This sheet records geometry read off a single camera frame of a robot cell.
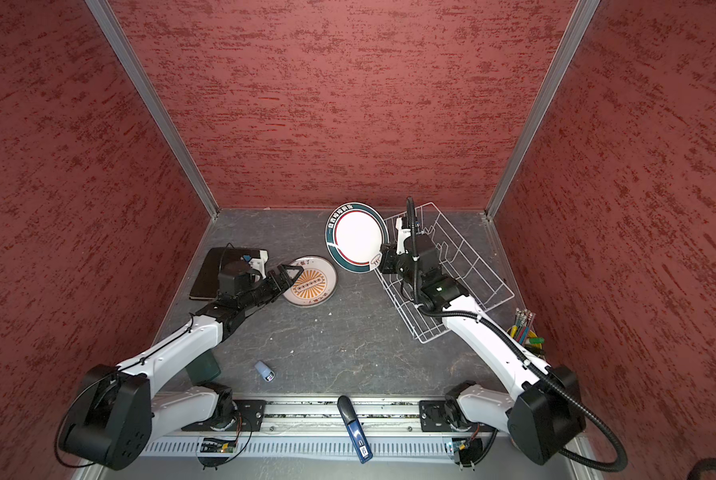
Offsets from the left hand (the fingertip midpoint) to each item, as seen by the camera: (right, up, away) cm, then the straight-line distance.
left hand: (298, 280), depth 84 cm
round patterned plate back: (+17, +13, -5) cm, 22 cm away
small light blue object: (-7, -24, -6) cm, 26 cm away
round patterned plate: (+2, -3, +14) cm, 14 cm away
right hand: (+23, +8, -6) cm, 25 cm away
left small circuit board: (-18, -40, -12) cm, 45 cm away
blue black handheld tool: (+15, -30, -13) cm, 36 cm away
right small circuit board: (+45, -40, -13) cm, 62 cm away
